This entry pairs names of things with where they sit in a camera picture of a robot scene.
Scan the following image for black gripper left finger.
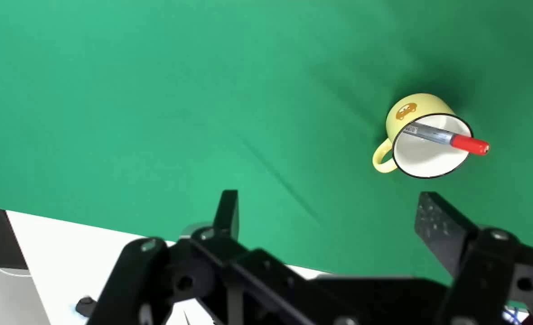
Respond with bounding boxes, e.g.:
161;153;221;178
87;187;353;325

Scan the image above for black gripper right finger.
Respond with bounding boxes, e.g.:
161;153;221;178
414;191;533;325

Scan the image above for silver marker pen red cap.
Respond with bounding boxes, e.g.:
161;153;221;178
402;122;492;158

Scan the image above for yellow enamel mug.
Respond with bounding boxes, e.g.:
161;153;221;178
371;90;476;180

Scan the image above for green table cloth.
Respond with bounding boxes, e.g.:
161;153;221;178
0;0;533;286

